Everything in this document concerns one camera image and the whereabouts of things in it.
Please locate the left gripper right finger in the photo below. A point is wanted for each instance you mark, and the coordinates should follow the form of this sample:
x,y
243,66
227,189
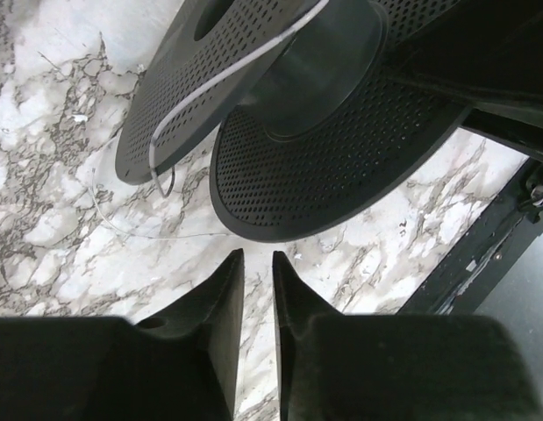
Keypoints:
x,y
298,308

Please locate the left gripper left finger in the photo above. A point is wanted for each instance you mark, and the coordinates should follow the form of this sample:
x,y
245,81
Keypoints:
x,y
192,360

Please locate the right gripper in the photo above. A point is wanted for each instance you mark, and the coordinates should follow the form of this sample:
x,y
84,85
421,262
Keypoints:
x,y
483,52

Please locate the black cable spool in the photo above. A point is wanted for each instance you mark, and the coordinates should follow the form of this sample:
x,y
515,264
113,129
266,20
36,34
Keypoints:
x,y
308,135

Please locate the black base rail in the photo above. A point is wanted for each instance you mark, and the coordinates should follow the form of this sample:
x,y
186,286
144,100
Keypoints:
x,y
520,200

